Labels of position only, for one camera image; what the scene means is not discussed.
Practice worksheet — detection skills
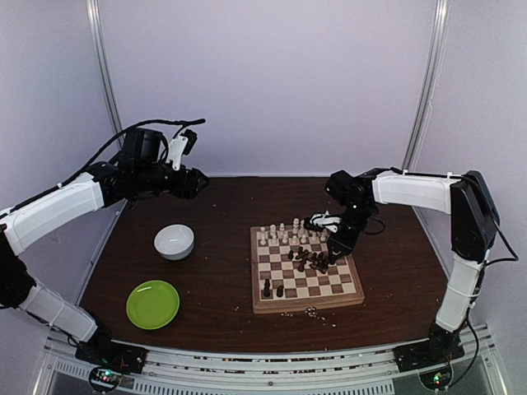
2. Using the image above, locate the right aluminium corner post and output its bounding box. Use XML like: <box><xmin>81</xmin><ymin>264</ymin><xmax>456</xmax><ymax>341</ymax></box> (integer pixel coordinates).
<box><xmin>402</xmin><ymin>0</ymin><xmax>450</xmax><ymax>170</ymax></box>

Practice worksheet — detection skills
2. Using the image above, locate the green plate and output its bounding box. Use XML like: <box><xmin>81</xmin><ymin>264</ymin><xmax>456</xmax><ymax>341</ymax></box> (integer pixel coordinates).
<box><xmin>125</xmin><ymin>280</ymin><xmax>180</xmax><ymax>331</ymax></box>

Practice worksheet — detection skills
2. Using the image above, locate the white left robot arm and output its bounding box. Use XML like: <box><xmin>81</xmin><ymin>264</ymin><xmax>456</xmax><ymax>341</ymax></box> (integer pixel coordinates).
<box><xmin>1</xmin><ymin>118</ymin><xmax>208</xmax><ymax>365</ymax></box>

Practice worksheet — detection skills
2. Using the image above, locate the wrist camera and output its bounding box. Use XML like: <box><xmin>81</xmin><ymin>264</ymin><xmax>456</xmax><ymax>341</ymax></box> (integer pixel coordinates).
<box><xmin>166</xmin><ymin>129</ymin><xmax>198</xmax><ymax>171</ymax></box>
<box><xmin>303</xmin><ymin>211</ymin><xmax>342</xmax><ymax>233</ymax></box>

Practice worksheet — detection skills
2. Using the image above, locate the white ceramic bowl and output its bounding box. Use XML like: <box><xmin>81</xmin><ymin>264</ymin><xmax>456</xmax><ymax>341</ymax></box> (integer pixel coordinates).
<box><xmin>154</xmin><ymin>224</ymin><xmax>195</xmax><ymax>261</ymax></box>

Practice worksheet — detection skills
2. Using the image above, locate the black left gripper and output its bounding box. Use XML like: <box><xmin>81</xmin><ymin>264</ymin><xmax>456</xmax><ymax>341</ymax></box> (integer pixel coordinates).
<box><xmin>135</xmin><ymin>159</ymin><xmax>209</xmax><ymax>199</ymax></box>

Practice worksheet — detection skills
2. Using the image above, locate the wooden chess board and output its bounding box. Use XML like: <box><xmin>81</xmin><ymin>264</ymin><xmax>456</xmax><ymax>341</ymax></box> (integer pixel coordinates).
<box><xmin>250</xmin><ymin>221</ymin><xmax>365</xmax><ymax>314</ymax></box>

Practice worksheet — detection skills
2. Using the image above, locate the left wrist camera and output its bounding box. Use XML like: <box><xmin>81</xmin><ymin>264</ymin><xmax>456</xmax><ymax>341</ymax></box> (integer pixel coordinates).
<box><xmin>166</xmin><ymin>129</ymin><xmax>198</xmax><ymax>171</ymax></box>

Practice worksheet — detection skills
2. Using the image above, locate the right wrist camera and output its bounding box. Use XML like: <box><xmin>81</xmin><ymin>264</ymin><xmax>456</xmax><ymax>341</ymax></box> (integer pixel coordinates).
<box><xmin>303</xmin><ymin>211</ymin><xmax>342</xmax><ymax>233</ymax></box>

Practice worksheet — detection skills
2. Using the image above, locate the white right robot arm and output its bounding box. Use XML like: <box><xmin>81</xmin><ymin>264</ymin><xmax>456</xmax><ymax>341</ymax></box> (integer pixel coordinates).
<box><xmin>310</xmin><ymin>168</ymin><xmax>504</xmax><ymax>364</ymax></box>

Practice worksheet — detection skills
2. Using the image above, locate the dark rook chess piece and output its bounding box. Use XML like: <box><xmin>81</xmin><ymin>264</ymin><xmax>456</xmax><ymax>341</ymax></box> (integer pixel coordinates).
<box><xmin>263</xmin><ymin>279</ymin><xmax>273</xmax><ymax>299</ymax></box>

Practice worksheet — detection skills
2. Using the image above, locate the aluminium corner frame post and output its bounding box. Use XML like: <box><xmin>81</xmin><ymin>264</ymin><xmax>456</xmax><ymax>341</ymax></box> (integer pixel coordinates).
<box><xmin>86</xmin><ymin>0</ymin><xmax>123</xmax><ymax>134</ymax></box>

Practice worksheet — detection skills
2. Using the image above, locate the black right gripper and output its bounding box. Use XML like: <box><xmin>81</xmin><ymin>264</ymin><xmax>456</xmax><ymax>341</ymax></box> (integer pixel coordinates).
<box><xmin>327</xmin><ymin>203</ymin><xmax>374</xmax><ymax>261</ymax></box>

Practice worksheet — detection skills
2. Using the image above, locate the aluminium front frame rail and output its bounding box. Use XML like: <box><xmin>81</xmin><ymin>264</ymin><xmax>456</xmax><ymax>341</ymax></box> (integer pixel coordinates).
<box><xmin>30</xmin><ymin>325</ymin><xmax>511</xmax><ymax>394</ymax></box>

